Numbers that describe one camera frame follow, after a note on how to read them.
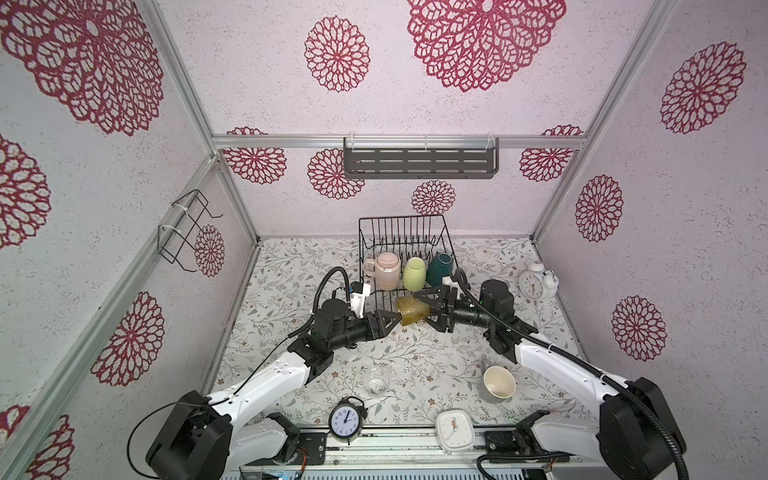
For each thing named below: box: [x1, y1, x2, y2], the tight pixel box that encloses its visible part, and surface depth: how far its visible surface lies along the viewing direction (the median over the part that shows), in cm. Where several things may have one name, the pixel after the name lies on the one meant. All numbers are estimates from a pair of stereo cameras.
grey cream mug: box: [480, 365, 517, 404], surface depth 79 cm
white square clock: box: [435, 409, 476, 455], surface depth 76 cm
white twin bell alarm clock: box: [519, 262, 559, 300], surface depth 99 cm
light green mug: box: [403, 257, 427, 293], surface depth 99 cm
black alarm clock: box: [329, 396, 369, 445], surface depth 78 cm
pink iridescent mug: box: [364, 251, 401, 291], surface depth 99 cm
